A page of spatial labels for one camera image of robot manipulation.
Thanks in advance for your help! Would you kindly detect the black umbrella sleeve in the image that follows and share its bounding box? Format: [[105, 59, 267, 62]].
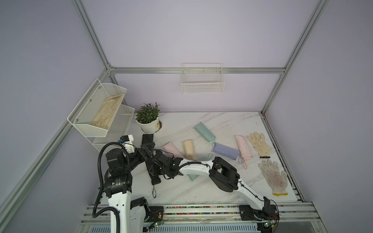
[[141, 134, 153, 145]]

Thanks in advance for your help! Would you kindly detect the cream glove in shelf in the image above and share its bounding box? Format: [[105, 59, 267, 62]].
[[91, 94, 125, 130]]

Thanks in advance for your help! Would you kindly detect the green umbrella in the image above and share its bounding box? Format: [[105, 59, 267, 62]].
[[193, 122, 216, 143], [188, 153, 213, 182]]

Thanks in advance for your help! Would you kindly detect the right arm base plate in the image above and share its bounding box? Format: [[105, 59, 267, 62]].
[[239, 204, 279, 222]]

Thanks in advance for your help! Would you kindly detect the white tiered mesh shelf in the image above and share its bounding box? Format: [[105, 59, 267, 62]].
[[67, 79, 135, 151]]

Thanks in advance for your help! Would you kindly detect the potted green plant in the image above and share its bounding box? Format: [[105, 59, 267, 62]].
[[136, 103, 161, 134]]

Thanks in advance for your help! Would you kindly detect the yellow umbrella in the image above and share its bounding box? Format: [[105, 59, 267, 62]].
[[182, 140, 197, 161]]

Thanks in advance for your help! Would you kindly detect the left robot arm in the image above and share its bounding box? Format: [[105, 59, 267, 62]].
[[92, 135, 162, 233]]

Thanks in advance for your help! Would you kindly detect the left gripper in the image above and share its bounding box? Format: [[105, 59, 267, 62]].
[[123, 142, 154, 172]]

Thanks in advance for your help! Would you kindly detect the black umbrella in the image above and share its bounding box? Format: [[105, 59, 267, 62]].
[[148, 167, 161, 199]]

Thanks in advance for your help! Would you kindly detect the cream work glove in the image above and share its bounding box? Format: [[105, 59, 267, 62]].
[[247, 132, 271, 159]]

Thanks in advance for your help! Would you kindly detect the white speckled work glove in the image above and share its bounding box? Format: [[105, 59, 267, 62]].
[[258, 159, 288, 197]]

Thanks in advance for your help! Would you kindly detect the white wire wall basket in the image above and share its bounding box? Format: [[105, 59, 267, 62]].
[[181, 63, 225, 94]]

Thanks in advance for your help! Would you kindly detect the green umbrella at back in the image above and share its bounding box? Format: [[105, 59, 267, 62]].
[[193, 122, 216, 143]]

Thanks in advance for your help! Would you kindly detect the purple umbrella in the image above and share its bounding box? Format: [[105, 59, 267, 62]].
[[212, 142, 239, 160]]

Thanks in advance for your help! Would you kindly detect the pink umbrella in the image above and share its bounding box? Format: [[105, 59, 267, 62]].
[[162, 142, 185, 158], [235, 135, 253, 170]]

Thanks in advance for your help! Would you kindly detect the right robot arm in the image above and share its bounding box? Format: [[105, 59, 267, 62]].
[[146, 150, 279, 221]]

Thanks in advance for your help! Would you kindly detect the aluminium rail frame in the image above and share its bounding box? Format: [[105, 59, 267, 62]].
[[78, 200, 327, 233]]

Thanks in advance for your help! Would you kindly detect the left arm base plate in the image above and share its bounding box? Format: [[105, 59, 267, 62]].
[[141, 206, 164, 223]]

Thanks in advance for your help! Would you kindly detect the green umbrella near front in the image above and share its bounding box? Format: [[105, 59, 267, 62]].
[[188, 153, 213, 182]]

